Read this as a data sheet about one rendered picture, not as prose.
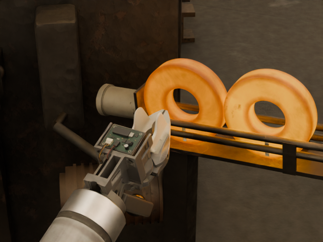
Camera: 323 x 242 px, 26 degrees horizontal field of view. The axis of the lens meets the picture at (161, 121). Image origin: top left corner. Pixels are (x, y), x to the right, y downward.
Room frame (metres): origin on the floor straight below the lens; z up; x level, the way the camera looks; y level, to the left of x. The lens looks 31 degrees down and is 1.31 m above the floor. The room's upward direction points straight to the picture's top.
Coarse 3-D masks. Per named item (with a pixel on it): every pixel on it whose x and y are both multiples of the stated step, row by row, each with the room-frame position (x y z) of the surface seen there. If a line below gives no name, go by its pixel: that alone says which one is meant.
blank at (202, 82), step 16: (176, 64) 1.06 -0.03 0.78; (192, 64) 1.06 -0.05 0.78; (160, 80) 1.07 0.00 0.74; (176, 80) 1.05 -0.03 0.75; (192, 80) 1.04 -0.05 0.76; (208, 80) 1.03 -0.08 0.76; (144, 96) 1.08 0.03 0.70; (160, 96) 1.07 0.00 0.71; (208, 96) 1.03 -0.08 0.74; (224, 96) 1.03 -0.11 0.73; (176, 112) 1.07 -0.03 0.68; (208, 112) 1.03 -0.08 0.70; (176, 128) 1.05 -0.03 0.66
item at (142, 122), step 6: (138, 108) 0.95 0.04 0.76; (138, 114) 0.95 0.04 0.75; (144, 114) 0.96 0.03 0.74; (156, 114) 0.98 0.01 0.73; (138, 120) 0.95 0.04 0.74; (144, 120) 0.96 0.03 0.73; (150, 120) 0.97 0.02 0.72; (138, 126) 0.95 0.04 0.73; (144, 126) 0.96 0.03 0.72; (150, 126) 0.96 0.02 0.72; (144, 132) 0.95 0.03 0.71; (150, 132) 0.96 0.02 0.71
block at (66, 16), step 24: (48, 24) 1.19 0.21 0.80; (72, 24) 1.20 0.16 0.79; (48, 48) 1.19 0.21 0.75; (72, 48) 1.19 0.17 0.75; (48, 72) 1.19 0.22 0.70; (72, 72) 1.19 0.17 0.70; (48, 96) 1.19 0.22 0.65; (72, 96) 1.19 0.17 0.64; (48, 120) 1.19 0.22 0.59; (72, 120) 1.19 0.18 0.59
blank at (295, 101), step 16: (240, 80) 1.00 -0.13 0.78; (256, 80) 0.99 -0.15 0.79; (272, 80) 0.98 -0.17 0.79; (288, 80) 0.98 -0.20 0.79; (240, 96) 1.00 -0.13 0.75; (256, 96) 0.99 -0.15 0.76; (272, 96) 0.98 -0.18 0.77; (288, 96) 0.96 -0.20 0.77; (304, 96) 0.96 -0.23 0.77; (224, 112) 1.01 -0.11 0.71; (240, 112) 1.00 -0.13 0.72; (288, 112) 0.96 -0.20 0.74; (304, 112) 0.95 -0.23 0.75; (240, 128) 1.00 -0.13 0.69; (256, 128) 0.99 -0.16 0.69; (272, 128) 1.00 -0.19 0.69; (288, 128) 0.96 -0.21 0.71; (304, 128) 0.95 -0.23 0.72; (272, 144) 0.97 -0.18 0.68
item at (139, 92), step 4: (144, 84) 1.10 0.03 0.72; (140, 88) 1.08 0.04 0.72; (136, 92) 1.07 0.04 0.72; (140, 92) 1.08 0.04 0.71; (136, 96) 1.07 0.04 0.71; (140, 96) 1.08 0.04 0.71; (136, 100) 1.07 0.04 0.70; (140, 100) 1.08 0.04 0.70; (136, 104) 1.07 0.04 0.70; (140, 104) 1.08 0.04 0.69; (144, 104) 1.09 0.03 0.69; (136, 108) 1.07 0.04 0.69; (144, 108) 1.08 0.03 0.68
